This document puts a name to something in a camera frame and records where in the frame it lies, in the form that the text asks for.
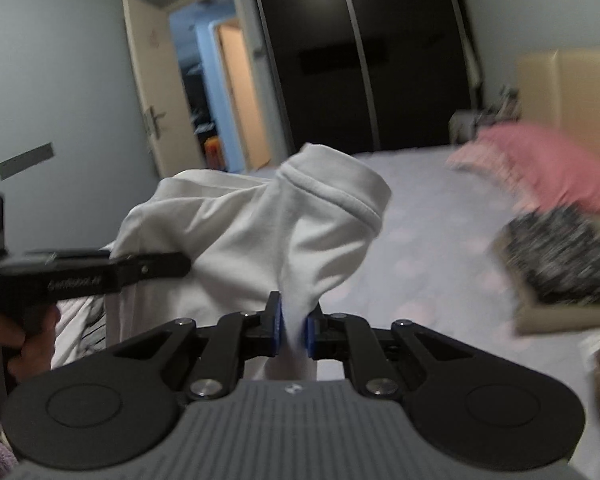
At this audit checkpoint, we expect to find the dark sliding wardrobe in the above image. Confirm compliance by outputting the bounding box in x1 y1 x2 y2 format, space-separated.
249 0 482 157

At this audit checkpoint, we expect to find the pink pillow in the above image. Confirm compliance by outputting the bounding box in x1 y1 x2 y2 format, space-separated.
472 124 600 217

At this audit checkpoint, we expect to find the folded beige garment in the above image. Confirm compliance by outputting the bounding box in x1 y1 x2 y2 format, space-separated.
489 230 600 337

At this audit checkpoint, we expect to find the bed with pink-dotted sheet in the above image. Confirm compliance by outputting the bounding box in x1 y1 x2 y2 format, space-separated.
237 147 600 467

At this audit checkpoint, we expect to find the white sweatshirt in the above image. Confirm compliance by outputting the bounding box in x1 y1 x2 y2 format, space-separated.
112 142 392 382

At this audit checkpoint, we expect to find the person's left hand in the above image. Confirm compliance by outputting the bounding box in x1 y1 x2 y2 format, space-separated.
0 304 62 387

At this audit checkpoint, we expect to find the folded black-white patterned garment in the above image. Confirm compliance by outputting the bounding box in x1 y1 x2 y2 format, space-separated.
500 207 600 307

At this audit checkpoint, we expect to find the cream bedroom door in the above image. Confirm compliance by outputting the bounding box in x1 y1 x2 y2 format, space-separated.
121 0 194 182

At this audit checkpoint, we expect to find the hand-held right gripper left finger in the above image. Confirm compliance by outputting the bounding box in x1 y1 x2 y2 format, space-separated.
112 291 283 401

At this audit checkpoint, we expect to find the orange chair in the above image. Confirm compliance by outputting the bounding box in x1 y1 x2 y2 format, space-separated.
203 135 226 171

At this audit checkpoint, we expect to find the grey wall plate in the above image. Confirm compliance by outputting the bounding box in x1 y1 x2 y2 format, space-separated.
0 142 55 181

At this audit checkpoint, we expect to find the grey black-striped garment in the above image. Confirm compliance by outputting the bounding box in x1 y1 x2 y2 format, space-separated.
52 293 109 369

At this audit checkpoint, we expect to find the metal door handle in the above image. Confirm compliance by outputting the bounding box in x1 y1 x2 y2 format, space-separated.
143 105 167 137

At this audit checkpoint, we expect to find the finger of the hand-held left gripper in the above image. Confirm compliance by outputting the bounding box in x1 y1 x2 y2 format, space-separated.
110 252 192 287

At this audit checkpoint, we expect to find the beige padded headboard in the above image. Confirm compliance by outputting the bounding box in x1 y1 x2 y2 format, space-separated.
515 47 600 134

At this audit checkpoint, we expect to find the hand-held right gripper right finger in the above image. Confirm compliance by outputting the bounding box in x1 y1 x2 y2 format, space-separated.
302 301 486 401

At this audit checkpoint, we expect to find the pink checkered cloth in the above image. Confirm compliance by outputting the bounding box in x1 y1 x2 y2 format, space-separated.
444 142 527 214

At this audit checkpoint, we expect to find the hallway door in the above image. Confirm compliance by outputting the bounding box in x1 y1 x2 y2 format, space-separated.
214 19 272 172

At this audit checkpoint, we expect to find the white nightstand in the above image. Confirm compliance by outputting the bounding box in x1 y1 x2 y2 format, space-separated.
448 109 497 147

